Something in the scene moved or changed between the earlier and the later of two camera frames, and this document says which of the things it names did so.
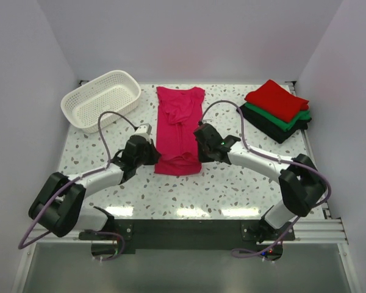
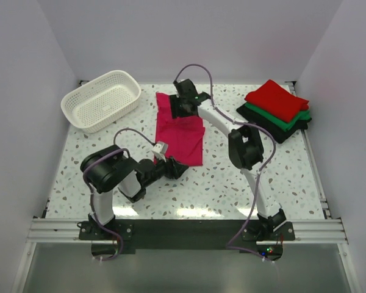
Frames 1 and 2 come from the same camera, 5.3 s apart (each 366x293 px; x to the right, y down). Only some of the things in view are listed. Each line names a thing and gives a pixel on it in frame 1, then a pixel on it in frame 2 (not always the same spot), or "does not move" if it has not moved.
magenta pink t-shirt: (179, 112) does not move
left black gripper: (155, 155) -> (176, 169)
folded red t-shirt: (274, 98) does not move
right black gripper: (202, 157) -> (175, 111)
